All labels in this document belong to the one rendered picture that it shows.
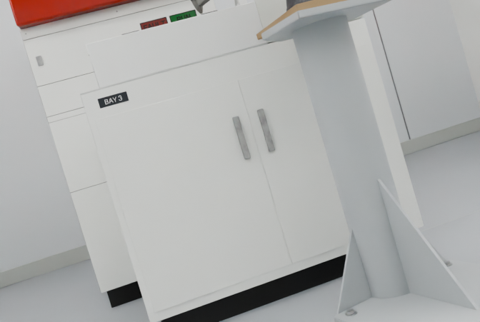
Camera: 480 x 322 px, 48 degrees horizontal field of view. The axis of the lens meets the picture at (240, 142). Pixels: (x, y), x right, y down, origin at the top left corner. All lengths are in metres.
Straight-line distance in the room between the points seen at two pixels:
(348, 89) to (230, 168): 0.47
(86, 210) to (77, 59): 0.63
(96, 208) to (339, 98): 1.23
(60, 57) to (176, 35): 0.76
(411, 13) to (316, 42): 2.99
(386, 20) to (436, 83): 0.63
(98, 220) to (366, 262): 1.19
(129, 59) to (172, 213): 0.50
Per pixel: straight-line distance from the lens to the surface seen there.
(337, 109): 1.48
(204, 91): 1.70
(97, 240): 2.34
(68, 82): 2.34
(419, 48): 4.42
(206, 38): 1.73
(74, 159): 2.32
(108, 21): 2.37
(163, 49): 1.71
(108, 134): 1.68
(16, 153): 3.88
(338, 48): 1.49
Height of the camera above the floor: 0.60
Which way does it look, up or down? 2 degrees down
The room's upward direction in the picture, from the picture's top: 17 degrees counter-clockwise
